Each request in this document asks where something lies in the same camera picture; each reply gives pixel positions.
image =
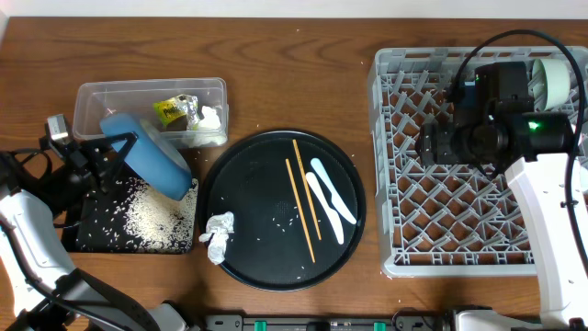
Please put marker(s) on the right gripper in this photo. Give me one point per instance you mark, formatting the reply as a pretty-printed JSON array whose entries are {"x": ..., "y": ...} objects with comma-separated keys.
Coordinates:
[{"x": 434, "y": 143}]

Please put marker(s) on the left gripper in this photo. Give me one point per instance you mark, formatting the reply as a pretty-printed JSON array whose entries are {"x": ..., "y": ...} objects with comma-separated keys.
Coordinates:
[{"x": 75, "y": 162}]

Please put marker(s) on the dark blue plate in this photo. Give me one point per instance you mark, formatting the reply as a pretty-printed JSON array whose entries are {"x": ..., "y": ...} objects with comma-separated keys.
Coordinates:
[{"x": 152, "y": 157}]

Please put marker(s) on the yellow green snack wrapper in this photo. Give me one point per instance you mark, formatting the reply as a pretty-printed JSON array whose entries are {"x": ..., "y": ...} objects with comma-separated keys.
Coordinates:
[{"x": 179, "y": 113}]

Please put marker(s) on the silver white napkin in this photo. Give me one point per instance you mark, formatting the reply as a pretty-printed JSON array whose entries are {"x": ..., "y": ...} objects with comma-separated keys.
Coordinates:
[{"x": 217, "y": 232}]

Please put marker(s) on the mint green bowl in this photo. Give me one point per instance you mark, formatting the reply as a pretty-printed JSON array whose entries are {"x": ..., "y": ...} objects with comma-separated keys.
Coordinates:
[{"x": 550, "y": 83}]

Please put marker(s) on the wooden chopstick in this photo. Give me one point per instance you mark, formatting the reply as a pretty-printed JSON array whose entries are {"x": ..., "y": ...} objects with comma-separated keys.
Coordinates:
[
  {"x": 302, "y": 218},
  {"x": 307, "y": 189}
]

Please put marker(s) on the white tissue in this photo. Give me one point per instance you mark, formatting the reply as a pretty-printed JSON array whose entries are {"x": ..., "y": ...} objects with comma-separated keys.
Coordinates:
[{"x": 206, "y": 126}]

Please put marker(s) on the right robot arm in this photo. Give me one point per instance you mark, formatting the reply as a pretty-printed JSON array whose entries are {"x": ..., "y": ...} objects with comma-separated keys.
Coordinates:
[{"x": 508, "y": 117}]

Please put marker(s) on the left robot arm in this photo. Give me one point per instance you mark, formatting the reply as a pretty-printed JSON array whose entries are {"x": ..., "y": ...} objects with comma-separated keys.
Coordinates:
[{"x": 50, "y": 292}]

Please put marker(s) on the grey dishwasher rack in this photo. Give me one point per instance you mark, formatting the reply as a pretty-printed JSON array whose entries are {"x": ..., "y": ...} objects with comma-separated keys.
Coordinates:
[{"x": 450, "y": 220}]

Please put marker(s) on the spilled rice pile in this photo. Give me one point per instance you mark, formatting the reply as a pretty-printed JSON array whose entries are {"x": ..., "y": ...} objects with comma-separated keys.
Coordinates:
[{"x": 156, "y": 220}]

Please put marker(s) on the clear plastic bin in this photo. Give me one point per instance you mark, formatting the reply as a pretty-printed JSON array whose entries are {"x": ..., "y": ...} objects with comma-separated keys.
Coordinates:
[{"x": 96, "y": 101}]

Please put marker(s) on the light blue plastic knife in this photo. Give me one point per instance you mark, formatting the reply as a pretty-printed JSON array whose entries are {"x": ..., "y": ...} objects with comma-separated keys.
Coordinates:
[{"x": 336, "y": 199}]

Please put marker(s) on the white plastic knife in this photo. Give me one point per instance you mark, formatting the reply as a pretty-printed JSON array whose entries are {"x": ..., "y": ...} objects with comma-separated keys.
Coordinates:
[{"x": 331, "y": 214}]

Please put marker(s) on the round black serving tray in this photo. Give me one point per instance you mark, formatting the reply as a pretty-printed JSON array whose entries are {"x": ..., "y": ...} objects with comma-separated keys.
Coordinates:
[{"x": 268, "y": 249}]

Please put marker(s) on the black mounting rail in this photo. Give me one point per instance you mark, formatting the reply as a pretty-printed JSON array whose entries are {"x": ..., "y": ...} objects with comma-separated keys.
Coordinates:
[{"x": 402, "y": 321}]

